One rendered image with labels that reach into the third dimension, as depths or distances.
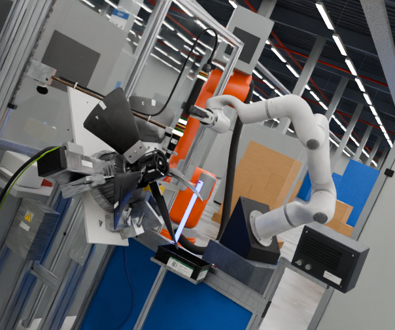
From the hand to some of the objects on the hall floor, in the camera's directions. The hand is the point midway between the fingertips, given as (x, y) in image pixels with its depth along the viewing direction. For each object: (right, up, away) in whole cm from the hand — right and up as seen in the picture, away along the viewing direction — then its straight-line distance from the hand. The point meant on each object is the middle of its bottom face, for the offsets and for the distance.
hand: (188, 107), depth 249 cm
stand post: (-92, -120, +15) cm, 152 cm away
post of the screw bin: (-43, -142, +18) cm, 149 cm away
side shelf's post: (-108, -112, +28) cm, 158 cm away
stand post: (-75, -128, +3) cm, 148 cm away
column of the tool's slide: (-126, -106, +4) cm, 164 cm away
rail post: (-67, -128, +56) cm, 155 cm away
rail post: (-2, -160, +11) cm, 161 cm away
